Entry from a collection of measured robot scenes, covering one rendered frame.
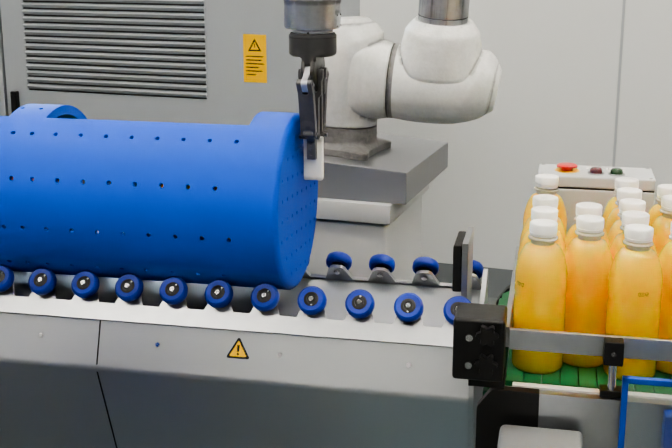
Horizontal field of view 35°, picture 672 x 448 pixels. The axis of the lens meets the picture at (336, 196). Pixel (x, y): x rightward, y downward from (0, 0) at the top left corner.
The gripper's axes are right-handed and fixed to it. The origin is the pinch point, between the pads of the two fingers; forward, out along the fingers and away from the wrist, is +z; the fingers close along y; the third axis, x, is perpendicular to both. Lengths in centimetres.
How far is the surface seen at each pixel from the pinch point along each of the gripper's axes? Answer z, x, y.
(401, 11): -5, 26, 270
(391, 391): 32.0, -15.5, -16.0
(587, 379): 26, -44, -19
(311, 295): 18.9, -2.4, -12.3
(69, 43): -1, 116, 153
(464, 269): 15.0, -25.2, -7.0
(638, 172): 6, -53, 28
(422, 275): 20.8, -17.1, 6.4
